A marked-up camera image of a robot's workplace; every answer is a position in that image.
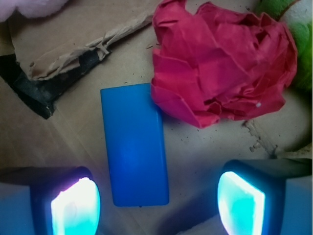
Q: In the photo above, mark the green plush frog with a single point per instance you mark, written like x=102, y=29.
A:
x=298, y=16

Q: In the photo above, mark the brown paper bag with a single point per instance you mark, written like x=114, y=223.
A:
x=74, y=136

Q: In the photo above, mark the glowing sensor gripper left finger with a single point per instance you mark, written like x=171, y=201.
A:
x=48, y=201

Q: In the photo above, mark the pink plush bunny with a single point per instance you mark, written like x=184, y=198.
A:
x=30, y=8

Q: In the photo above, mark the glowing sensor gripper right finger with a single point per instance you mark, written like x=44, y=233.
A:
x=266, y=197

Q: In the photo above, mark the blue rectangular block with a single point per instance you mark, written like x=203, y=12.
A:
x=135, y=146

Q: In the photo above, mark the crumpled red paper ball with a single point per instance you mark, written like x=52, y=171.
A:
x=218, y=63

